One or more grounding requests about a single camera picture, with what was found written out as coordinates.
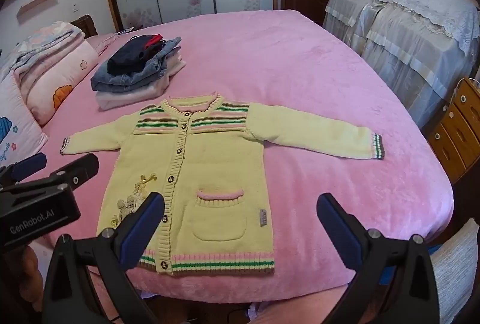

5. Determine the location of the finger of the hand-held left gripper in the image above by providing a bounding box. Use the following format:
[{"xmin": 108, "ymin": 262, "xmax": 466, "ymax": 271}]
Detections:
[
  {"xmin": 2, "ymin": 153, "xmax": 100, "ymax": 194},
  {"xmin": 0, "ymin": 153, "xmax": 48, "ymax": 187}
]

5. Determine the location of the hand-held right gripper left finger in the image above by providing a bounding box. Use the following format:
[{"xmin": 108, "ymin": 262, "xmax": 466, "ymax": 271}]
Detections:
[{"xmin": 43, "ymin": 192, "xmax": 166, "ymax": 324}]

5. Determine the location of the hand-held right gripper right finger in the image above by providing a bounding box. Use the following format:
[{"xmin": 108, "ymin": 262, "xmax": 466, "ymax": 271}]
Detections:
[{"xmin": 317, "ymin": 192, "xmax": 440, "ymax": 324}]

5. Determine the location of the yellow striped knit cardigan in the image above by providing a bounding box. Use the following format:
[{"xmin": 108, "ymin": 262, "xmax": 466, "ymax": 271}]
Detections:
[{"xmin": 60, "ymin": 90, "xmax": 386, "ymax": 277}]

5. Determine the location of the white cartoon print pillow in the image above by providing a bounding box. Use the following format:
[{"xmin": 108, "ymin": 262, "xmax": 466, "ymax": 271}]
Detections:
[{"xmin": 0, "ymin": 74, "xmax": 49, "ymax": 169}]

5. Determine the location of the folded pale pink sweater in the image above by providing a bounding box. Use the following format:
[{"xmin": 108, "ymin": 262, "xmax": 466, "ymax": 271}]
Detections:
[{"xmin": 94, "ymin": 56, "xmax": 187, "ymax": 111}]

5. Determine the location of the white knitted cloth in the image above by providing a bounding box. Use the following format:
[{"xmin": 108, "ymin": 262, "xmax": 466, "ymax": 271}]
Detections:
[{"xmin": 429, "ymin": 218, "xmax": 480, "ymax": 324}]

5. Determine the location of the folded dark navy garment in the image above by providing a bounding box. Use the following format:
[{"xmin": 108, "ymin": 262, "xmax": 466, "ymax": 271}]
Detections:
[{"xmin": 107, "ymin": 33, "xmax": 166, "ymax": 74}]

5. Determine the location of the dark wooden headboard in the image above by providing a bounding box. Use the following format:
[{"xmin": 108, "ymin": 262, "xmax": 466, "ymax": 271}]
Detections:
[{"xmin": 69, "ymin": 14, "xmax": 99, "ymax": 39}]

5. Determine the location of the pink plush bed blanket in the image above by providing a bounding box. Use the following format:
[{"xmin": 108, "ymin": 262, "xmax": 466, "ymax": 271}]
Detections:
[{"xmin": 41, "ymin": 9, "xmax": 455, "ymax": 296}]

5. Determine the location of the wooden drawer cabinet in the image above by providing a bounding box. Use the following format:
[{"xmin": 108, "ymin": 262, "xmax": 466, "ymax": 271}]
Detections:
[{"xmin": 427, "ymin": 77, "xmax": 480, "ymax": 184}]

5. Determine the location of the stack of white packages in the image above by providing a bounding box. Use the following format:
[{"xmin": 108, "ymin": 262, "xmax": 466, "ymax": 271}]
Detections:
[{"xmin": 322, "ymin": 0, "xmax": 480, "ymax": 129}]

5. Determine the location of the wooden wall shelf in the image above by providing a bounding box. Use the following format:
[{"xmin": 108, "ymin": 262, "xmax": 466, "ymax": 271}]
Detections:
[{"xmin": 16, "ymin": 0, "xmax": 61, "ymax": 17}]

